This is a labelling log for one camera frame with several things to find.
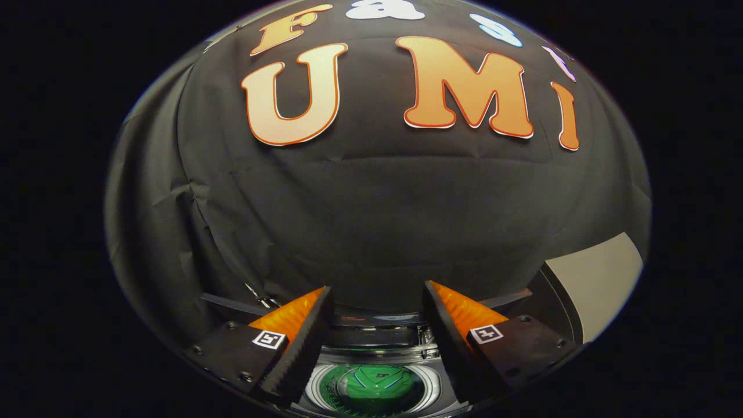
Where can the black backdrop cloth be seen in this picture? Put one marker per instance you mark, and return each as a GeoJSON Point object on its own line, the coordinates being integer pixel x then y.
{"type": "Point", "coordinates": [371, 220]}

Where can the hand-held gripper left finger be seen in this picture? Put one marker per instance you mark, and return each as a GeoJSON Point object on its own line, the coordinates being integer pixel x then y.
{"type": "Point", "coordinates": [305, 348]}

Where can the green polo shirt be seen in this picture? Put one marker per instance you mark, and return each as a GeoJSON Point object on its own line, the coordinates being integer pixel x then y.
{"type": "Point", "coordinates": [377, 383]}

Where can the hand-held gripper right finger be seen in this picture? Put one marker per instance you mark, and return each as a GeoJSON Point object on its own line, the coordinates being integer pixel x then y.
{"type": "Point", "coordinates": [446, 348]}

